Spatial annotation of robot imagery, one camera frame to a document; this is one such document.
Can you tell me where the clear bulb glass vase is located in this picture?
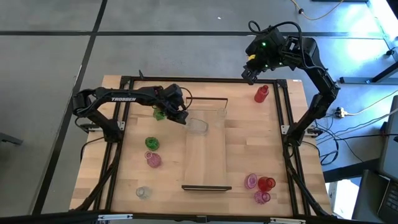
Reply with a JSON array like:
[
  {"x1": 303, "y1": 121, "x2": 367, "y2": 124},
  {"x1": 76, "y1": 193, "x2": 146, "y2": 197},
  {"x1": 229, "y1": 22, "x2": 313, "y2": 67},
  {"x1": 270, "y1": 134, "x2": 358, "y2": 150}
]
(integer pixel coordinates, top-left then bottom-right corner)
[{"x1": 135, "y1": 185, "x2": 152, "y2": 200}]

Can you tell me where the pink round glass vase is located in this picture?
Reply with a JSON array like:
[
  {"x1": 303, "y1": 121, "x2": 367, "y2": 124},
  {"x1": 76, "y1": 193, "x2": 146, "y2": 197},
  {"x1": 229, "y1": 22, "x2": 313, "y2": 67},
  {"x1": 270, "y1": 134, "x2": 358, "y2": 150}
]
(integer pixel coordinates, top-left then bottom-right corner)
[{"x1": 254, "y1": 190, "x2": 272, "y2": 205}]

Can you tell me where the silver aluminium bracket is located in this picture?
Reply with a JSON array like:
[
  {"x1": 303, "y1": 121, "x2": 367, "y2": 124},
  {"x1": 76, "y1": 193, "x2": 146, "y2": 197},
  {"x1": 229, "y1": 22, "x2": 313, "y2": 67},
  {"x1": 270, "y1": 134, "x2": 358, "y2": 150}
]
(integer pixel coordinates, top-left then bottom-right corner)
[
  {"x1": 98, "y1": 213, "x2": 134, "y2": 222},
  {"x1": 269, "y1": 217, "x2": 307, "y2": 224}
]

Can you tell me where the green round glass vase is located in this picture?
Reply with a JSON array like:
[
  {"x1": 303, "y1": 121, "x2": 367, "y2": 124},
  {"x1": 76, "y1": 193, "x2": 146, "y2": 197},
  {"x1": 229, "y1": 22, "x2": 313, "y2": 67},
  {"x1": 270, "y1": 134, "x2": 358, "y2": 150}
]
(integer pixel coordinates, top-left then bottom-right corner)
[{"x1": 144, "y1": 136, "x2": 160, "y2": 152}]

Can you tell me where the black floor cable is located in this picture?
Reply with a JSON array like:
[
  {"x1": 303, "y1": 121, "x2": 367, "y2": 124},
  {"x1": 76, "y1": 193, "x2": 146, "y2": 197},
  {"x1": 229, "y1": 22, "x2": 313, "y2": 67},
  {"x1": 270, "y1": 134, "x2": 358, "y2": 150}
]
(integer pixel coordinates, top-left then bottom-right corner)
[
  {"x1": 329, "y1": 133, "x2": 398, "y2": 142},
  {"x1": 303, "y1": 102, "x2": 364, "y2": 166}
]

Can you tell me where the pink ribbed cylinder vase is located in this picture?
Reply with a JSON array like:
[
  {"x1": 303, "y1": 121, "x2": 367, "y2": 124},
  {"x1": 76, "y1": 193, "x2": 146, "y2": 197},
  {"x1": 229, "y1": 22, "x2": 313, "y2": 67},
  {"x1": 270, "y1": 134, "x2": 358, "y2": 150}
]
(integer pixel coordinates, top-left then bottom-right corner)
[{"x1": 244, "y1": 173, "x2": 259, "y2": 190}]

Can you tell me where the grey floor cable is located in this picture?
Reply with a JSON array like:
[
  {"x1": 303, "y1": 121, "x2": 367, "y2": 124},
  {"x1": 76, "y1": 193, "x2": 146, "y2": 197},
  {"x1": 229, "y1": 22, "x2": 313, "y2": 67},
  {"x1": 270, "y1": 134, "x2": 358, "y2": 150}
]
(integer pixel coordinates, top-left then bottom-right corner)
[{"x1": 317, "y1": 108, "x2": 398, "y2": 135}]

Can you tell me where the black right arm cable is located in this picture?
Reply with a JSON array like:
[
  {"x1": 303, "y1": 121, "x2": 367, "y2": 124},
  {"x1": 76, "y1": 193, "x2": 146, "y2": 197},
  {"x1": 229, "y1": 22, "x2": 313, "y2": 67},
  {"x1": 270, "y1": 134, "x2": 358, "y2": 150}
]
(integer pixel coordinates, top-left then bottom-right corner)
[{"x1": 248, "y1": 20, "x2": 305, "y2": 65}]

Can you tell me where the grey desk foot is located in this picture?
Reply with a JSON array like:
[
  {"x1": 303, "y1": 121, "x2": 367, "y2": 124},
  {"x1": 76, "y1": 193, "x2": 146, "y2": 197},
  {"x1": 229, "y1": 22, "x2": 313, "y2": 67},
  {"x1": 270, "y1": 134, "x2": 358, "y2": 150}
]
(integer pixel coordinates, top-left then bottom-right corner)
[{"x1": 339, "y1": 60, "x2": 398, "y2": 85}]

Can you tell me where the white box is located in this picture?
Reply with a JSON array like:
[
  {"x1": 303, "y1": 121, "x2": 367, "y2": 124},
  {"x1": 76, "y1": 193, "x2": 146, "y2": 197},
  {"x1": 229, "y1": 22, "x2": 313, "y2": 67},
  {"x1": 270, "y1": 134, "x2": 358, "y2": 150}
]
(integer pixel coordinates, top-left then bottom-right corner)
[{"x1": 328, "y1": 179, "x2": 361, "y2": 220}]

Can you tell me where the yellow floor cable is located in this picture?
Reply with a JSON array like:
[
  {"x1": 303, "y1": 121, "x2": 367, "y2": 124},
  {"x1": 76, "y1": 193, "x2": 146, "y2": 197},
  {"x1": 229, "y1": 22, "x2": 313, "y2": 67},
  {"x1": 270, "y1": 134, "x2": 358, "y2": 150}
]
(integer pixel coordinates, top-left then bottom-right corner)
[{"x1": 290, "y1": 0, "x2": 345, "y2": 21}]

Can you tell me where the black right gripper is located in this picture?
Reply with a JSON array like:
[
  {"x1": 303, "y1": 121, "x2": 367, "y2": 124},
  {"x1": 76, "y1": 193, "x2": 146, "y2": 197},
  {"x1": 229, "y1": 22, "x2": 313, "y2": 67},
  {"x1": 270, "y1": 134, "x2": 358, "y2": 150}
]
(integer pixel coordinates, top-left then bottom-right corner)
[{"x1": 241, "y1": 27, "x2": 292, "y2": 85}]

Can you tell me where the red bulb glass vase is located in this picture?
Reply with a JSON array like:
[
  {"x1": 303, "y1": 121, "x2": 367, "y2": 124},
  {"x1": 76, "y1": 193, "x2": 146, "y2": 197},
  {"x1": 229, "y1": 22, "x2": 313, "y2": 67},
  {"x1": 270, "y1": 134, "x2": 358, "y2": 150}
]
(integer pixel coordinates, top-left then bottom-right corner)
[{"x1": 257, "y1": 176, "x2": 277, "y2": 192}]

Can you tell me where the dark grey cabinet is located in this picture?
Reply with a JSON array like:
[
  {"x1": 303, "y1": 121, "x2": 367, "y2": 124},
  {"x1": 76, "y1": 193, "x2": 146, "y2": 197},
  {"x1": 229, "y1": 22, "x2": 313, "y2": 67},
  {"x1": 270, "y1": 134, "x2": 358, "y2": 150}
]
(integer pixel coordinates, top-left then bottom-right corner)
[{"x1": 353, "y1": 169, "x2": 389, "y2": 223}]

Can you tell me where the pink long-neck bulb vase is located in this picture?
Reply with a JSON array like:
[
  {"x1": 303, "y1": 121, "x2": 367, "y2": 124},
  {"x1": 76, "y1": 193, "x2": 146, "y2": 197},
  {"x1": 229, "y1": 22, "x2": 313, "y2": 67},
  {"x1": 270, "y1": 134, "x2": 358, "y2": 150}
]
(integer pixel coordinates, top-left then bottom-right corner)
[{"x1": 144, "y1": 151, "x2": 162, "y2": 169}]

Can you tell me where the clear square textured glass vase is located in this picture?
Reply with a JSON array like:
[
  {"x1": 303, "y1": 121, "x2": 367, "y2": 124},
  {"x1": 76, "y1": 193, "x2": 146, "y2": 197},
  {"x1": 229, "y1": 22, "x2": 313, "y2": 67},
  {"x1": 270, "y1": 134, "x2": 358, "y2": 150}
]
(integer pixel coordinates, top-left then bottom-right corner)
[{"x1": 185, "y1": 118, "x2": 209, "y2": 135}]

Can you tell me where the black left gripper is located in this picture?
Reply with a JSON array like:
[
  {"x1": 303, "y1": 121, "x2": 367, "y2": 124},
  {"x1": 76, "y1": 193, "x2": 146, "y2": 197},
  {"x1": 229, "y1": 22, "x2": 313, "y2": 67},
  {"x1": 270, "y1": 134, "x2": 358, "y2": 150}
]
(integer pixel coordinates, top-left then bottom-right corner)
[{"x1": 155, "y1": 83, "x2": 190, "y2": 125}]

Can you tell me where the black left base cable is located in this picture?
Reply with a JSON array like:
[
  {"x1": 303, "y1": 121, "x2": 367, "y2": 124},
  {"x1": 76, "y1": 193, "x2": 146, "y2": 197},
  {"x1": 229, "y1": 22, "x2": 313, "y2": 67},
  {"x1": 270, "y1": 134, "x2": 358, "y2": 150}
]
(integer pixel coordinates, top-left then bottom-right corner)
[{"x1": 80, "y1": 136, "x2": 106, "y2": 163}]

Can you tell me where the grey metal foot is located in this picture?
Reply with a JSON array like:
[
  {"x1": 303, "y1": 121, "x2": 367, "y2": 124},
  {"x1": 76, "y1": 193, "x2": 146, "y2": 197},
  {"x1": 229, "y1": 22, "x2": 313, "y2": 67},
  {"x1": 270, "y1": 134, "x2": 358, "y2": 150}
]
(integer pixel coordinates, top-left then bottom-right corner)
[{"x1": 0, "y1": 132, "x2": 24, "y2": 146}]

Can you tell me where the grey monitor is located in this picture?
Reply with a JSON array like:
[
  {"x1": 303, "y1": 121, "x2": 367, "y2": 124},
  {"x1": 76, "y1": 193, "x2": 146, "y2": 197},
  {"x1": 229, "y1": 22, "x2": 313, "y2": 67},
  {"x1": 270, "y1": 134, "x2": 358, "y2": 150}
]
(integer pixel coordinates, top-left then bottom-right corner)
[{"x1": 377, "y1": 95, "x2": 398, "y2": 181}]

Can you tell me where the red ribbed bottle vase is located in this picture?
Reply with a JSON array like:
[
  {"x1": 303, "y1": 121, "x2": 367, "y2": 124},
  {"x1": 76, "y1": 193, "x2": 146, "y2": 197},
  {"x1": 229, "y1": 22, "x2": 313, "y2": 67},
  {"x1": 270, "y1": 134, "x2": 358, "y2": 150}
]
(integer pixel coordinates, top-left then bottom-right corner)
[{"x1": 254, "y1": 84, "x2": 270, "y2": 103}]

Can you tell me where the green tall glass vase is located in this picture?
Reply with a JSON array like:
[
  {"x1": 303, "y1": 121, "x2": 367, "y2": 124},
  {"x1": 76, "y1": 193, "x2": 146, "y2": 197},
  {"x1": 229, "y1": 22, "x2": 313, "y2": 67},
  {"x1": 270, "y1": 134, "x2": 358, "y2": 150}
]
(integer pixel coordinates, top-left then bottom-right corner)
[{"x1": 152, "y1": 107, "x2": 167, "y2": 121}]

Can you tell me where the black aluminium table frame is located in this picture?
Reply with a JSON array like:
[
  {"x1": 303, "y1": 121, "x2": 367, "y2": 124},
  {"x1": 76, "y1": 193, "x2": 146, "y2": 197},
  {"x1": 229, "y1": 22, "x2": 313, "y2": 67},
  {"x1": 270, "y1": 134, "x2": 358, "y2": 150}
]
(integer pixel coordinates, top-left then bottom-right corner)
[{"x1": 70, "y1": 76, "x2": 333, "y2": 224}]

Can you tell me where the dark keyboard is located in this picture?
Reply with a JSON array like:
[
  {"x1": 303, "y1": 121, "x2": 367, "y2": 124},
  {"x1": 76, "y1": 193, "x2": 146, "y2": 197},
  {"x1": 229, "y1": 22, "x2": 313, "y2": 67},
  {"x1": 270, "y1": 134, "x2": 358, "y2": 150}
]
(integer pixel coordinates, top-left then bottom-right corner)
[{"x1": 377, "y1": 180, "x2": 398, "y2": 223}]

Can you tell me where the white floor cable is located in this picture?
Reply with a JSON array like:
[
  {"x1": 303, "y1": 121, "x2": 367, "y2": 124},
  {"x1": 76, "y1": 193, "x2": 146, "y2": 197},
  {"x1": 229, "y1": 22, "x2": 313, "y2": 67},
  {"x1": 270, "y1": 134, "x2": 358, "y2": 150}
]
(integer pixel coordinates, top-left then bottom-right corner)
[{"x1": 346, "y1": 89, "x2": 398, "y2": 116}]

